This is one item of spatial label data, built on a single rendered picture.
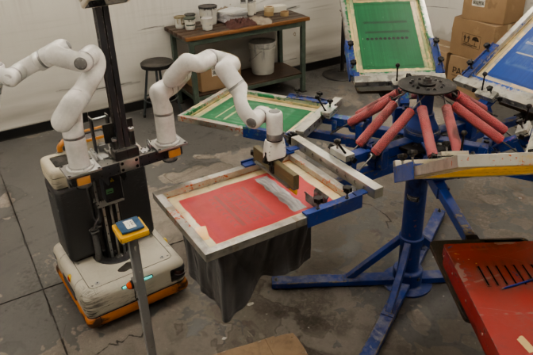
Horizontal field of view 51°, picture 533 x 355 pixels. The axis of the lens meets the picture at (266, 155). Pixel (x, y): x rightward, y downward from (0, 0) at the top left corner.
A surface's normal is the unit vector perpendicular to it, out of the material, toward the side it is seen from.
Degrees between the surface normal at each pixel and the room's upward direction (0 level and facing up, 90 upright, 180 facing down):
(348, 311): 0
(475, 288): 0
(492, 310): 0
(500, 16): 90
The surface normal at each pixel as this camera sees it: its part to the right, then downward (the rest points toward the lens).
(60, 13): 0.51, 0.37
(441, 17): -0.86, 0.25
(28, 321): -0.04, -0.89
